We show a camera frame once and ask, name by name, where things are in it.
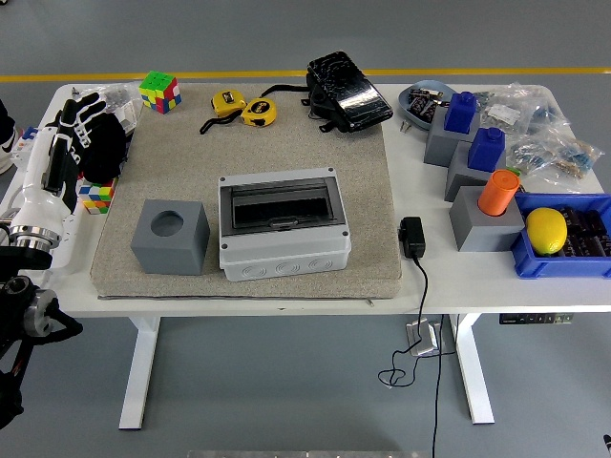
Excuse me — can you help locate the black cylindrical capacitor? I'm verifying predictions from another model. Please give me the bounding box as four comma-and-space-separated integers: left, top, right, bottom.
562, 238, 600, 259
584, 209, 611, 239
560, 205, 586, 235

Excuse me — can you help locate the black power adapter plug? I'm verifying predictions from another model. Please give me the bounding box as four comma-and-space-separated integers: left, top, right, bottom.
398, 216, 427, 260

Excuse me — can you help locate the glossy black pouch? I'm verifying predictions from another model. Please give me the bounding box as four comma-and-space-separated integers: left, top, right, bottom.
260, 51, 394, 135

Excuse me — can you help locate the black adapter cord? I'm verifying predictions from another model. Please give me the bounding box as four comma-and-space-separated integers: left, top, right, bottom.
377, 256, 431, 388

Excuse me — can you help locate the black table control panel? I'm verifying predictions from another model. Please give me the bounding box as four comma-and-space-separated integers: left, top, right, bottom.
498, 312, 575, 326

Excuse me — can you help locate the clear plastic parts bag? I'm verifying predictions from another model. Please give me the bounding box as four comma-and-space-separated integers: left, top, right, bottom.
524, 102, 574, 140
70, 83, 144, 142
505, 128, 605, 187
479, 81, 550, 135

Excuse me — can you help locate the grey-brown mat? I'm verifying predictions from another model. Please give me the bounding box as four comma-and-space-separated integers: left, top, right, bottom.
89, 83, 403, 301

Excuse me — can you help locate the grey electrical box with lid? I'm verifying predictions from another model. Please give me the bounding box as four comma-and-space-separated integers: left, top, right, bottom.
218, 166, 354, 282

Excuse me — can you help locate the person's leg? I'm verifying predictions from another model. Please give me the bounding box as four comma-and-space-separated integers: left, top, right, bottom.
0, 97, 23, 176

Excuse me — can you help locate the white circuit breaker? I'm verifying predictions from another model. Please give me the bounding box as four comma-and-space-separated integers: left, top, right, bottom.
12, 124, 45, 169

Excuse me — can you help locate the blue square battery block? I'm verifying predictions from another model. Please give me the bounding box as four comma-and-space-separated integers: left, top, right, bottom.
466, 126, 506, 174
443, 91, 481, 134

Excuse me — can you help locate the yellow lemon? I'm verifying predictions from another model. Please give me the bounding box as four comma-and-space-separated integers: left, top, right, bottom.
525, 207, 569, 256

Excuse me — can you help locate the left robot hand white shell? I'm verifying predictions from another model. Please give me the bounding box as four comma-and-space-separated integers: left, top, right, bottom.
11, 93, 107, 236

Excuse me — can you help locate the small Rubik's cube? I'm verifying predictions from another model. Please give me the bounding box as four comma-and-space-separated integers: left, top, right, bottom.
78, 178, 117, 216

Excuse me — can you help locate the blue plastic bin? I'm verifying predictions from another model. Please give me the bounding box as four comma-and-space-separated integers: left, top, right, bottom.
511, 192, 611, 281

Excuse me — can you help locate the black hanging cable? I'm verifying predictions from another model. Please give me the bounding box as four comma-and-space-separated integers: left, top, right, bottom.
431, 313, 445, 458

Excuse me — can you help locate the black cloth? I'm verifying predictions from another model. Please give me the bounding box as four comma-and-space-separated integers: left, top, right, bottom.
75, 112, 133, 185

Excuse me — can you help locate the yellow tape measure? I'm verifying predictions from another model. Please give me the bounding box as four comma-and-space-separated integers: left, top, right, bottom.
199, 90, 248, 135
241, 97, 278, 128

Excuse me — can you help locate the orange cylinder battery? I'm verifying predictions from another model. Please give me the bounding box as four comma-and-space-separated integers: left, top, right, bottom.
477, 169, 520, 217

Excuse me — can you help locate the white power strip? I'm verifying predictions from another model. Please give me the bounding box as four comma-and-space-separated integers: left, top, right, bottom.
47, 209, 95, 273

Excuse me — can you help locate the white table leg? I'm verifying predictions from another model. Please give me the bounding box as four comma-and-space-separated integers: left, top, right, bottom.
448, 313, 496, 426
117, 316, 162, 430

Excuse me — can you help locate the large Rubik's cube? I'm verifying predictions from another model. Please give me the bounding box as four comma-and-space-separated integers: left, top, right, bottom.
137, 70, 182, 115

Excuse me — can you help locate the blue-grey dish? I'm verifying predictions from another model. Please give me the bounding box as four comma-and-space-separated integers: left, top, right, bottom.
397, 79, 460, 131

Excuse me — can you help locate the grey holder block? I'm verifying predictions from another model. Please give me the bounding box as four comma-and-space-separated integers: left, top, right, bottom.
443, 140, 507, 203
448, 185, 526, 253
423, 107, 481, 168
129, 198, 211, 277

